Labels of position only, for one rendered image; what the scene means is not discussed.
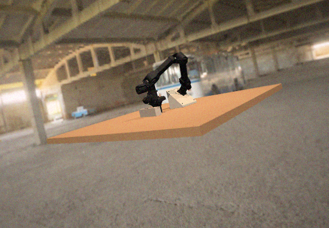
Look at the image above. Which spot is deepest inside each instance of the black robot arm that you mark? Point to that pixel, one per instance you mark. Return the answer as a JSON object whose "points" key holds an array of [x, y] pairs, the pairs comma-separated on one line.
{"points": [[154, 76]]}

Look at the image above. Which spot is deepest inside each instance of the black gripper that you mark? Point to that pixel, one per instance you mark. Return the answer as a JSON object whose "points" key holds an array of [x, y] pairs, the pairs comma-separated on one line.
{"points": [[157, 100]]}

